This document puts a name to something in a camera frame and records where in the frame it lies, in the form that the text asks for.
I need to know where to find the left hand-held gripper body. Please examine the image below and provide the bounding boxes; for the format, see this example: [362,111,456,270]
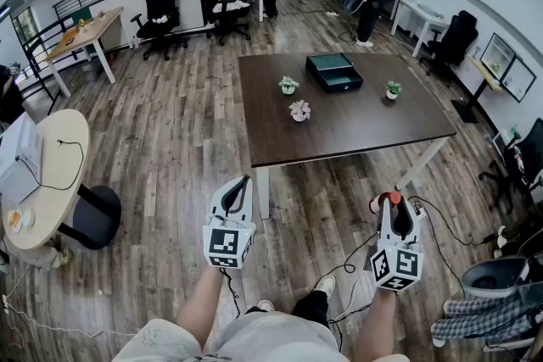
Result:
[202,214,258,270]

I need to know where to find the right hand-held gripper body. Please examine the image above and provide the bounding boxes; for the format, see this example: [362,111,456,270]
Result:
[369,238,424,293]

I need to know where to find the small red-capped bottle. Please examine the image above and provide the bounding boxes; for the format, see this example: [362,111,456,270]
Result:
[367,190,403,214]

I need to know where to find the dark green box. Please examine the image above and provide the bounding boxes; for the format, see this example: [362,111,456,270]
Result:
[305,53,365,94]

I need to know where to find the person's left forearm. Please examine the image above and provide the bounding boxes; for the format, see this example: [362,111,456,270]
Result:
[173,265,226,351]

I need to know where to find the person's right forearm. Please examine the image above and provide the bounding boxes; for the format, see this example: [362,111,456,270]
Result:
[358,287,400,359]

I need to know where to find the white cardboard box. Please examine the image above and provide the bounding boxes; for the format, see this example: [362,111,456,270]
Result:
[0,114,45,204]

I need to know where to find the person's right shoe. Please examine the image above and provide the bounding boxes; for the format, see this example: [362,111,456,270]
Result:
[313,275,337,298]

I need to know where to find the person's right leg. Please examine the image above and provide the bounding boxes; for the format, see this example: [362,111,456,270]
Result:
[291,289,330,327]

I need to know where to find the person's leg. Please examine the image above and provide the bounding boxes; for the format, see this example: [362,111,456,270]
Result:
[16,237,76,270]
[291,289,330,327]

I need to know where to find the grey rounded chair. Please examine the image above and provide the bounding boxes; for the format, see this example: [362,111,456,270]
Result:
[460,252,543,302]

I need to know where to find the plaid cloth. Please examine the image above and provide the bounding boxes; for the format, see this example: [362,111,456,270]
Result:
[430,296,543,348]

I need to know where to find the dark brown wooden table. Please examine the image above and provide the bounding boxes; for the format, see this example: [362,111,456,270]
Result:
[237,52,457,221]

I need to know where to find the pink potted plant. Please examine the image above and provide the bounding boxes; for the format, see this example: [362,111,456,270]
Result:
[288,99,312,123]

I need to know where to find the pale green potted plant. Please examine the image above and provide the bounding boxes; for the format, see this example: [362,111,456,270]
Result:
[277,75,299,96]

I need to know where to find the bright green potted plant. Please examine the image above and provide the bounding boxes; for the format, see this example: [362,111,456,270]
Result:
[384,80,403,101]

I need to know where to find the round light wooden table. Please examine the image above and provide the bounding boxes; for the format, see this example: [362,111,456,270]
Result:
[0,109,123,255]

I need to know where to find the yellow top stand table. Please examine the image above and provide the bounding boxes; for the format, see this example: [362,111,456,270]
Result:
[450,53,504,124]

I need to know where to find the white plate with food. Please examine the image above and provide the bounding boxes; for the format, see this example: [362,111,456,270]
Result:
[6,207,35,234]

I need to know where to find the green board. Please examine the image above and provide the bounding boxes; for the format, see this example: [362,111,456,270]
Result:
[70,8,92,27]

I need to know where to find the black floor cable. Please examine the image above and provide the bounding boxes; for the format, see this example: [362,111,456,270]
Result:
[406,194,497,248]

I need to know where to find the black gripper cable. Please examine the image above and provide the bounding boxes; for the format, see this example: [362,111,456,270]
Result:
[326,232,379,326]

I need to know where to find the thin black cable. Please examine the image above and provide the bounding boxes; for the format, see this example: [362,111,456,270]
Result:
[14,138,85,192]

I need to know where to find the white floor cable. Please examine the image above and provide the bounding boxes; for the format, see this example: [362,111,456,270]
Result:
[0,294,137,339]

